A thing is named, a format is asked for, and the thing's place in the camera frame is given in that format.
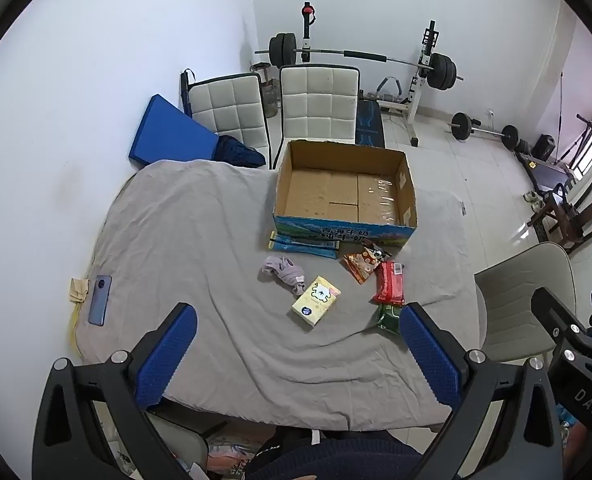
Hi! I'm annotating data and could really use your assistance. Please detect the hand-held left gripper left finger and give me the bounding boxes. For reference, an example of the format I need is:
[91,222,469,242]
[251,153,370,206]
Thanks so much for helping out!
[32,302,199,480]

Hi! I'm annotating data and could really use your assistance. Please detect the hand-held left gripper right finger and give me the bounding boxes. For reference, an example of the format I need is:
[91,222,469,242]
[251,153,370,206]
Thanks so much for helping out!
[398,302,564,480]

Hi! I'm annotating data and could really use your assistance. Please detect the green packet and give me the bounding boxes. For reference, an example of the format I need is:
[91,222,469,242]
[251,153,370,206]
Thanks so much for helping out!
[375,304,403,336]

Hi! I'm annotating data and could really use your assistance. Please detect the red packet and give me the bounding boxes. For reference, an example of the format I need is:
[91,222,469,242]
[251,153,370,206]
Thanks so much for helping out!
[372,261,407,307]

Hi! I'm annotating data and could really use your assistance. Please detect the orange snack packet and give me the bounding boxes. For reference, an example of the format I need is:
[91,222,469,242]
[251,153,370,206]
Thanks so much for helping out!
[342,241,393,286]

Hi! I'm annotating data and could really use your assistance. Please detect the yellow tissue pack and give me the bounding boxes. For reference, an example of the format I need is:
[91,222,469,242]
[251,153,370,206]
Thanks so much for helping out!
[291,275,343,330]

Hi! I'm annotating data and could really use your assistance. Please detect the grey socks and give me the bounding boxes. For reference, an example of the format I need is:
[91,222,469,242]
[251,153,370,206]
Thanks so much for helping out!
[259,255,307,297]

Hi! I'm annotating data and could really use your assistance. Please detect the long blue packet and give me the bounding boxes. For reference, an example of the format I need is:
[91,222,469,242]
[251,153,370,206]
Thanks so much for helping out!
[268,231,341,261]

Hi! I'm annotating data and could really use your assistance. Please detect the cardboard box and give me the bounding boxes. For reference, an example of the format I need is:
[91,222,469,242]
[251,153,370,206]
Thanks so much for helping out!
[272,139,419,248]

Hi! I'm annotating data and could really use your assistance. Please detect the beige plastic chair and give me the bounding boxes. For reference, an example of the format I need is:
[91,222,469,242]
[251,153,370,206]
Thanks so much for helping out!
[474,242,578,364]

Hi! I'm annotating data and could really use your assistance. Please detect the blue smartphone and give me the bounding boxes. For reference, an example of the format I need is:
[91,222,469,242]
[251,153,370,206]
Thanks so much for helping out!
[86,275,113,327]

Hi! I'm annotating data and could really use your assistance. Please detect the dark wooden chair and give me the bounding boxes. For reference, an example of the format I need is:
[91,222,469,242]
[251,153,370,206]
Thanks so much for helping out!
[528,172,592,254]

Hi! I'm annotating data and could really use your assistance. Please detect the grey blanket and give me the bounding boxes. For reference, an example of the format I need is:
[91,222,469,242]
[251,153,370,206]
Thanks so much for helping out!
[73,159,488,431]

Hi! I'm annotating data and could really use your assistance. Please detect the black treadmill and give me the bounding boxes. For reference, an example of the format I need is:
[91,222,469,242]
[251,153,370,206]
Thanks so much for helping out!
[516,150,573,187]

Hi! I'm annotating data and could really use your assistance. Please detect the person's dark navy sweater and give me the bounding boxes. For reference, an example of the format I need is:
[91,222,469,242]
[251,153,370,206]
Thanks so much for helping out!
[246,430,423,480]

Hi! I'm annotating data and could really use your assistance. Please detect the black speaker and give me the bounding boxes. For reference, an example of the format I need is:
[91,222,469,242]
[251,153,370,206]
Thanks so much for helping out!
[533,134,557,162]

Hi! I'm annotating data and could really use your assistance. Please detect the short barbell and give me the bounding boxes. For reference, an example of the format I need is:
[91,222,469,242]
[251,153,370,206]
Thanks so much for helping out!
[450,112,520,151]

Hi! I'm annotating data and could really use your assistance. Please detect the dark blue bag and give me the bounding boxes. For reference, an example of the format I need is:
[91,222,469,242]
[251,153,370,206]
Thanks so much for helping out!
[215,135,267,168]

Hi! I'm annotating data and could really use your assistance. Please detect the blue foam mat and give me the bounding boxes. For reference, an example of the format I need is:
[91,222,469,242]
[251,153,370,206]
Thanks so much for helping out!
[128,94,221,165]

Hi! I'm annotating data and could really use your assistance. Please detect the black bench pad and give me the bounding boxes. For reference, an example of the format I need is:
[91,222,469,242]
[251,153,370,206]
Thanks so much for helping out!
[356,100,387,148]

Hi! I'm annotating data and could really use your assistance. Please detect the white weight bench rack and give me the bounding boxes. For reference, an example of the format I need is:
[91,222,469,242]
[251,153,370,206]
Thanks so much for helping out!
[296,2,441,149]

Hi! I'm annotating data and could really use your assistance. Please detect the white padded chair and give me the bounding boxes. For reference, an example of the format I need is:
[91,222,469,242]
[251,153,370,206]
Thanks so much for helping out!
[273,64,361,168]
[188,74,271,158]

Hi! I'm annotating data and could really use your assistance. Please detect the blue black pole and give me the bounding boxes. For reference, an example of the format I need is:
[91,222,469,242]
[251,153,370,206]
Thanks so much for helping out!
[179,68,197,117]

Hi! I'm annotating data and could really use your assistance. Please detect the grey water jug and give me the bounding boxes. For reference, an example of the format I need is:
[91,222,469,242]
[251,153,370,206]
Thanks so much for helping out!
[261,80,281,119]

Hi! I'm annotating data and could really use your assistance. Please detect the long barbell with black plates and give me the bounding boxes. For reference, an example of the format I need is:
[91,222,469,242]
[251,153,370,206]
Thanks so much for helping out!
[254,32,465,92]

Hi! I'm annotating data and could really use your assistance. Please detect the grey exercise handles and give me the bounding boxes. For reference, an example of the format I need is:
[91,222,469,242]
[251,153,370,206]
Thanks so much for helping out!
[376,76,405,101]

